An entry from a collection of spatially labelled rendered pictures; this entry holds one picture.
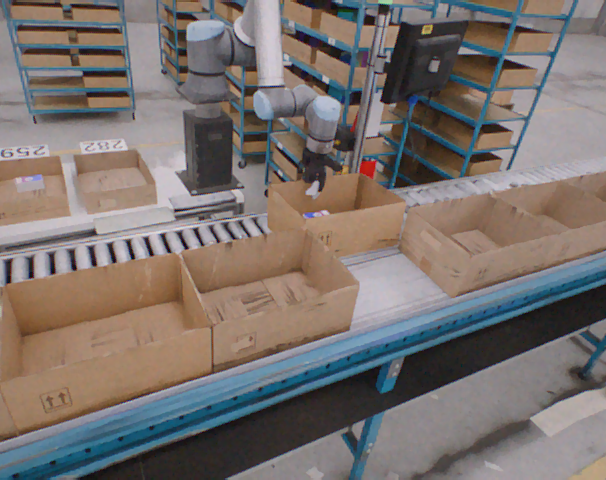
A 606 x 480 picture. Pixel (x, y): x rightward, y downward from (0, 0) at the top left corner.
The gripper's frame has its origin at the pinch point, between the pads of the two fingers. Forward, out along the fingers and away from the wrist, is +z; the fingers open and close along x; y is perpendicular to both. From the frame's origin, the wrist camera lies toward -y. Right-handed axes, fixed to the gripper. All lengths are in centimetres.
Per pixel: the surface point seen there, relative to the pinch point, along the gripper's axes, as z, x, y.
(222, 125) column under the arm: -3, -55, 18
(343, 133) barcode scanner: -7.7, -30.2, -29.1
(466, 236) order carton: 4, 35, -49
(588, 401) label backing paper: 87, 86, -126
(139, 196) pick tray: 22, -45, 57
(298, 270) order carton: 4.6, 31.4, 21.5
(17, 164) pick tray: 23, -83, 100
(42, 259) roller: 24, -18, 94
